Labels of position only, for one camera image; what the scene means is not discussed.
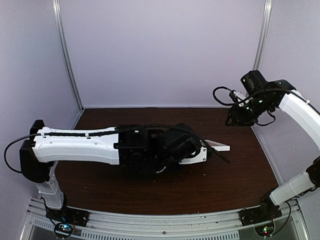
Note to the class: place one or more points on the white picture frame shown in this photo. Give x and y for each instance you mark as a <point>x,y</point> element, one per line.
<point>220,147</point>

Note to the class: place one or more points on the controller board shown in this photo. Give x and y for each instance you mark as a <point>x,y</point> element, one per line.
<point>265,230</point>
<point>63,230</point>

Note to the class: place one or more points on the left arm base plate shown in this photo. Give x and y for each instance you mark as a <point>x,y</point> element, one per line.
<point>68,215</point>

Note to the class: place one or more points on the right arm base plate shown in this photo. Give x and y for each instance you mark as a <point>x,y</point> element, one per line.
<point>251,216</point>

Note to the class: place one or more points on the front aluminium rail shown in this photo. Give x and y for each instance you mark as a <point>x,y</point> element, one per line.
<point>224,225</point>

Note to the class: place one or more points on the right controller board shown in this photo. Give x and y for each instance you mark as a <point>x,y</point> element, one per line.
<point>265,230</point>

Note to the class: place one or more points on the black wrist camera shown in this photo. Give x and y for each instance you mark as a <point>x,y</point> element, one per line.
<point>181,144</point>
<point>253,81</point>

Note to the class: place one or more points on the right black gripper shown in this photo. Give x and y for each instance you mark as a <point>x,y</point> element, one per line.
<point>238,117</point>

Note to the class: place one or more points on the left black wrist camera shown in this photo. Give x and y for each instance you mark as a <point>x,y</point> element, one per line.
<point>181,144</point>

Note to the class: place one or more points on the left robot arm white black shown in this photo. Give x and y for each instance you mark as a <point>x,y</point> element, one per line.
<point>45,146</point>

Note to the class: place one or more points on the left aluminium corner post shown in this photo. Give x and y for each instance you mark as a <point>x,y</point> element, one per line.
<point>66,56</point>

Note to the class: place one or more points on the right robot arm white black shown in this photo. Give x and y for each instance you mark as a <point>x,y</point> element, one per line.
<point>300,110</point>

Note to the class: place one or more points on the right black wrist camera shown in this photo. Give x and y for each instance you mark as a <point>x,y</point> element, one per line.
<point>253,81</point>

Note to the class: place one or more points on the left controller board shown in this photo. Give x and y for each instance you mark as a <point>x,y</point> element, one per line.
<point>63,230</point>

